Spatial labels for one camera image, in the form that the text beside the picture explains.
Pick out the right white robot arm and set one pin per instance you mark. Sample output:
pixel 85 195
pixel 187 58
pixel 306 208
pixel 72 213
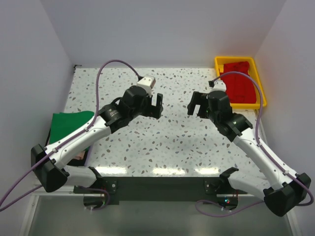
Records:
pixel 284 188

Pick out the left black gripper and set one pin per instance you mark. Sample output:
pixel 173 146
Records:
pixel 153 111

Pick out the green folded t shirt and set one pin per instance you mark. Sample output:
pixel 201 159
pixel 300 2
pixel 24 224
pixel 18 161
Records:
pixel 64 124

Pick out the pink folded t shirt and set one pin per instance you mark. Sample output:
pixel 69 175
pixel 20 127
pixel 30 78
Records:
pixel 80 156

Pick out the aluminium frame rail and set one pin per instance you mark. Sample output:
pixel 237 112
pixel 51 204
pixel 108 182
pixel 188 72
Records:
pixel 33 204

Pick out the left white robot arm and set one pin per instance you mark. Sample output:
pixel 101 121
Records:
pixel 50 163

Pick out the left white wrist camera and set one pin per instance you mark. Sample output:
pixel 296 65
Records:
pixel 147 83

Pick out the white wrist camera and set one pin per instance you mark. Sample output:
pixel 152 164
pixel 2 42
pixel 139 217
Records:
pixel 217 85
pixel 147 83

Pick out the yellow plastic bin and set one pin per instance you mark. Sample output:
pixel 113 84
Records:
pixel 253 73

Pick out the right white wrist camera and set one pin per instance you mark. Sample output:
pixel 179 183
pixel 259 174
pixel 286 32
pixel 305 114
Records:
pixel 217 85

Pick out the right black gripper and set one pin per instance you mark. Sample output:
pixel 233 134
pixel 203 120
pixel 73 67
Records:
pixel 198 98

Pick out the red t shirt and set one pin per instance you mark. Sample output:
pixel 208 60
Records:
pixel 238 88

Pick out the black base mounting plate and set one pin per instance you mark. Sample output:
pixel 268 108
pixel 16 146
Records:
pixel 154 189

